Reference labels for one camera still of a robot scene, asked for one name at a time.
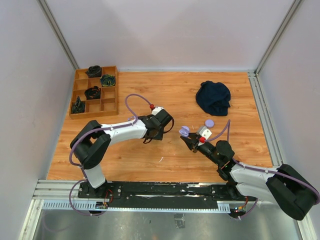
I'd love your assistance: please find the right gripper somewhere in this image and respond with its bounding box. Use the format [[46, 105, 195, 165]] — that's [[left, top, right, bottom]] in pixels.
[[181, 131, 221, 166]]

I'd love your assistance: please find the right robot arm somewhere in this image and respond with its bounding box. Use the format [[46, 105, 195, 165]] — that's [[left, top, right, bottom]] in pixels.
[[181, 133, 320, 221]]

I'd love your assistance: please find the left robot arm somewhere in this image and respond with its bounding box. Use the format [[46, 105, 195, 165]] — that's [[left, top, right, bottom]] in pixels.
[[69, 107, 175, 198]]

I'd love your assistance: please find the navy blue cloth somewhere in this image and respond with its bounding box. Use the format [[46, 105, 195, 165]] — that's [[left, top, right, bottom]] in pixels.
[[195, 80, 231, 117]]

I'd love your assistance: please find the wooden compartment tray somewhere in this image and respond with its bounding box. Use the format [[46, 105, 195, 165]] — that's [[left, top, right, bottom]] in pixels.
[[68, 65, 119, 120]]

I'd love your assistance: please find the green yellow rolled tie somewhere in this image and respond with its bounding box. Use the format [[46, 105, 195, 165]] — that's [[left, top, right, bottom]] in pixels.
[[100, 74, 116, 87]]

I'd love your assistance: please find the black orange rolled tie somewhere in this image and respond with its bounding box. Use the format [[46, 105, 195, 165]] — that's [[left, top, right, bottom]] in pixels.
[[84, 86, 101, 100]]

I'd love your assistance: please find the dark green folded tie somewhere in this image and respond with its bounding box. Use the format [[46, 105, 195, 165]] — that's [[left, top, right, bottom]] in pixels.
[[70, 96, 86, 114]]

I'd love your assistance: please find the black rolled tie top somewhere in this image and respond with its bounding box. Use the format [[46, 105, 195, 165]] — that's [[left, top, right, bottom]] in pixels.
[[85, 65, 102, 78]]

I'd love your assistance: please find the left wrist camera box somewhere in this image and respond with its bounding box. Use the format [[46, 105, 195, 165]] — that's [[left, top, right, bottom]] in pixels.
[[151, 106, 164, 116]]

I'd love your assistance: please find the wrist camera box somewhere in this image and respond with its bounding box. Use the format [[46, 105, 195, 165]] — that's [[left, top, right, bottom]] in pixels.
[[196, 125, 212, 146], [151, 106, 164, 116]]

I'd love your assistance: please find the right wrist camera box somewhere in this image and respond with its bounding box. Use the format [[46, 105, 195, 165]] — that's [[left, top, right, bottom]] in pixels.
[[196, 125, 212, 146]]

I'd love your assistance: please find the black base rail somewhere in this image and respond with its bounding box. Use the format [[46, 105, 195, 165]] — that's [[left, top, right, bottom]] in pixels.
[[77, 181, 255, 211]]

